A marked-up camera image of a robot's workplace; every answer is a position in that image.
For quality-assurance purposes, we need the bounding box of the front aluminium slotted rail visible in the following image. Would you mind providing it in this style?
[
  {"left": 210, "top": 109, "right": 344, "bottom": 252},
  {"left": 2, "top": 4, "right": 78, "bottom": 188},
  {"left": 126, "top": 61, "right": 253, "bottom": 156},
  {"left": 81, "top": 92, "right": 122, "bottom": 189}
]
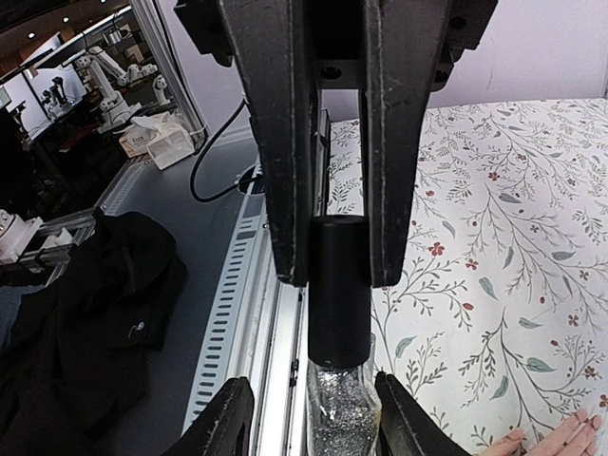
[{"left": 183, "top": 166, "right": 302, "bottom": 428}]

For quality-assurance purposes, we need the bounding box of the black jacket on table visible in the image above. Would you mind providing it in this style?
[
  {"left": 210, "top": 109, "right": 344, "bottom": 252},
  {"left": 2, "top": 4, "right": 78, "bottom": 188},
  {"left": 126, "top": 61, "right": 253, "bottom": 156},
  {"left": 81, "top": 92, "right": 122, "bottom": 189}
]
[{"left": 1, "top": 212, "right": 187, "bottom": 455}]

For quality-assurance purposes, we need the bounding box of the floral patterned table mat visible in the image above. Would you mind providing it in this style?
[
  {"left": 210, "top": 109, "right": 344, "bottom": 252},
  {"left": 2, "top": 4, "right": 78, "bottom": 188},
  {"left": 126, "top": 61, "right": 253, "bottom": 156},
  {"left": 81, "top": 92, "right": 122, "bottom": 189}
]
[{"left": 322, "top": 94, "right": 608, "bottom": 456}]

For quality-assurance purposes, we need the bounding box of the black nail polish cap brush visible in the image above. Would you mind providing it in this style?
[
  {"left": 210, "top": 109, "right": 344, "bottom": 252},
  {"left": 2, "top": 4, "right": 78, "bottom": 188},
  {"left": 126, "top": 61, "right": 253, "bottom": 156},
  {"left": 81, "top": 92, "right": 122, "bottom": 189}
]
[{"left": 308, "top": 215, "right": 371, "bottom": 370}]

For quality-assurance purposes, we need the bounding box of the white tissue box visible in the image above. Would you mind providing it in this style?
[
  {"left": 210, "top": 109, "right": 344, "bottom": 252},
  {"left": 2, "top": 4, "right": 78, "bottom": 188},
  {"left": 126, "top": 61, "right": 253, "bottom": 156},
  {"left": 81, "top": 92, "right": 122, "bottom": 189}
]
[{"left": 119, "top": 112, "right": 195, "bottom": 170}]

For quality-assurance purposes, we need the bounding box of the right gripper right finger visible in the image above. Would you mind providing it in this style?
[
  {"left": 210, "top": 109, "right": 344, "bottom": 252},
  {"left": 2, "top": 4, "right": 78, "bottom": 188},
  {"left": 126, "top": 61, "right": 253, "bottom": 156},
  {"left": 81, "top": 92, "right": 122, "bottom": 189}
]
[{"left": 361, "top": 1, "right": 497, "bottom": 287}]

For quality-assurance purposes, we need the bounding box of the left aluminium frame post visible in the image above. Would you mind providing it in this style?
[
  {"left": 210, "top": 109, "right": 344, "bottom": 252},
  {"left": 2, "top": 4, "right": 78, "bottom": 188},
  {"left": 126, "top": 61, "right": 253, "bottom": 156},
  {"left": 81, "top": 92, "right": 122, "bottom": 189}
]
[{"left": 129, "top": 0, "right": 207, "bottom": 155}]

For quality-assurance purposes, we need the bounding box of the person's bare hand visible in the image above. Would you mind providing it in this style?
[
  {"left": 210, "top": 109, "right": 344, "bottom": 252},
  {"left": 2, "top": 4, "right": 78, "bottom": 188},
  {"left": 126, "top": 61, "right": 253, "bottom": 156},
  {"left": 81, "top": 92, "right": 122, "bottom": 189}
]
[{"left": 481, "top": 409, "right": 602, "bottom": 456}]

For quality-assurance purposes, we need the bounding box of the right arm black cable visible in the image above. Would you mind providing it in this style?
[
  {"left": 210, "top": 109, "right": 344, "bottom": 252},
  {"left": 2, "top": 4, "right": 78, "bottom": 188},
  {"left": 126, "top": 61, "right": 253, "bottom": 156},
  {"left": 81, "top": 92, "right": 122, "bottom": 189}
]
[{"left": 189, "top": 94, "right": 260, "bottom": 201}]

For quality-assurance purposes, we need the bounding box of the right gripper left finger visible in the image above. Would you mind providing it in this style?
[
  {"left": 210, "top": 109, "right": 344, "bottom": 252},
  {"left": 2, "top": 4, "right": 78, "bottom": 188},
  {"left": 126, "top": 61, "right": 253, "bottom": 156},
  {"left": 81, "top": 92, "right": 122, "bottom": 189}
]
[{"left": 174, "top": 1, "right": 314, "bottom": 287}]

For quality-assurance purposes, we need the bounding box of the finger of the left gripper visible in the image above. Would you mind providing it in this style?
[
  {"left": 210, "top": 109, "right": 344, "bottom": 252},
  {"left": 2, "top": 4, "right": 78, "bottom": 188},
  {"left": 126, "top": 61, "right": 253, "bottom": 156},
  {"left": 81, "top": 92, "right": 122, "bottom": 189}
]
[
  {"left": 374, "top": 372, "right": 469, "bottom": 456},
  {"left": 165, "top": 376, "right": 255, "bottom": 456}
]

